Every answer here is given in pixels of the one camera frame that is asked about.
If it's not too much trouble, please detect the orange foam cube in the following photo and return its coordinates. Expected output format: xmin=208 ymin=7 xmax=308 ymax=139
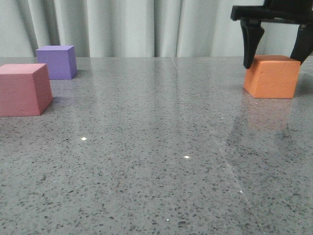
xmin=244 ymin=55 xmax=301 ymax=98

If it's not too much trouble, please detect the purple foam cube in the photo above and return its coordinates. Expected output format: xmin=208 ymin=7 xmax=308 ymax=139
xmin=36 ymin=45 xmax=77 ymax=80

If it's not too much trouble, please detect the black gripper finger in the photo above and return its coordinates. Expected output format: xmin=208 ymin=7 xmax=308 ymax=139
xmin=240 ymin=20 xmax=265 ymax=69
xmin=290 ymin=24 xmax=313 ymax=64

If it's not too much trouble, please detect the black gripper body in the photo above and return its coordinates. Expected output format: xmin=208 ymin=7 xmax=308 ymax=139
xmin=230 ymin=0 xmax=313 ymax=24

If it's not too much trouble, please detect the grey-green curtain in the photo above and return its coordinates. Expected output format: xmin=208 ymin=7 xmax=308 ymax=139
xmin=0 ymin=0 xmax=313 ymax=58

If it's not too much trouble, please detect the pink foam cube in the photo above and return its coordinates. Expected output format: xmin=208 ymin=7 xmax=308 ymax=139
xmin=0 ymin=64 xmax=53 ymax=117

